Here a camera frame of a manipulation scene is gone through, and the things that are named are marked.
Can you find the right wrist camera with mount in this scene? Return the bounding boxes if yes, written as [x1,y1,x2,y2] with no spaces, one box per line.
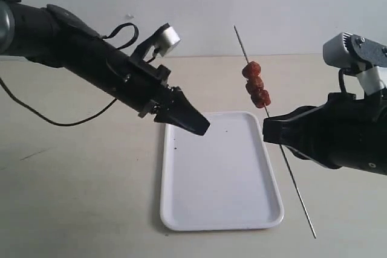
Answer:
[323,32,386,95]

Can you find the thin metal skewer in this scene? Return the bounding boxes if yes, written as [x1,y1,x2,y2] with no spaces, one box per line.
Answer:
[233,24,317,239]

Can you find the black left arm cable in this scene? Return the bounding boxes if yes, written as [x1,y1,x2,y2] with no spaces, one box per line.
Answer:
[0,22,140,126]

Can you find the white rectangular plastic tray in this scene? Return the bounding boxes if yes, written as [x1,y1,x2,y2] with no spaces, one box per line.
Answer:
[160,111,284,231]

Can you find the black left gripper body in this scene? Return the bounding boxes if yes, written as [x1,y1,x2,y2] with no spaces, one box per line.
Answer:
[99,43,181,118]

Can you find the black right camera cable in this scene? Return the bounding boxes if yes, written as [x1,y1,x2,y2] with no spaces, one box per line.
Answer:
[337,67,357,95]

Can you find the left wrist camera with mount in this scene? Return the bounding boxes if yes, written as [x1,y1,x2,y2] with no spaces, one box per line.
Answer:
[131,23,181,63]

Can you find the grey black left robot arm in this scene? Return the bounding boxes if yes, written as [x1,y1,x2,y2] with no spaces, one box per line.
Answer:
[1,0,210,136]

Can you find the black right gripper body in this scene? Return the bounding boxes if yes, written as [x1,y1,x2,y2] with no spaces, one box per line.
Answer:
[318,89,386,175]

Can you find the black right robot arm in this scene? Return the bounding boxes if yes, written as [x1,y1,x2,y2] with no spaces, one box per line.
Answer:
[262,89,386,175]

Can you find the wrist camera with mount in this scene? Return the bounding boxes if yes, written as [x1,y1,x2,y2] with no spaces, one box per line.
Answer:
[131,23,181,63]
[323,32,386,95]

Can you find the brown meatball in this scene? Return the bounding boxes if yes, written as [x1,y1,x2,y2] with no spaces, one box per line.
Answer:
[251,89,271,109]
[246,76,264,95]
[242,61,261,79]

